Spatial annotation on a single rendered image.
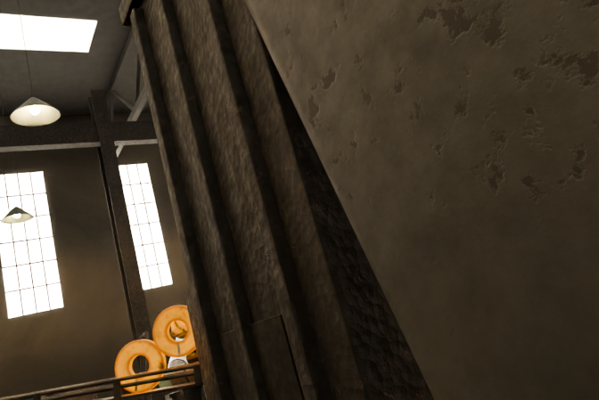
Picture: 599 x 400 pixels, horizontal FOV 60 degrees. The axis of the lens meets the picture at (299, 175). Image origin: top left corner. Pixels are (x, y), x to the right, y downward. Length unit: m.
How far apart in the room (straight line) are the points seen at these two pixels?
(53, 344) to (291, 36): 12.88
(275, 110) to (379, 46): 0.31
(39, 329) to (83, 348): 1.06
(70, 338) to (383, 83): 13.07
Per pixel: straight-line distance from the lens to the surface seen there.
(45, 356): 13.49
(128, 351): 1.76
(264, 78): 0.97
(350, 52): 0.74
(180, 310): 1.69
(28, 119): 8.15
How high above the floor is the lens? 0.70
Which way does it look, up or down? 15 degrees up
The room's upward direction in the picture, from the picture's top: 17 degrees counter-clockwise
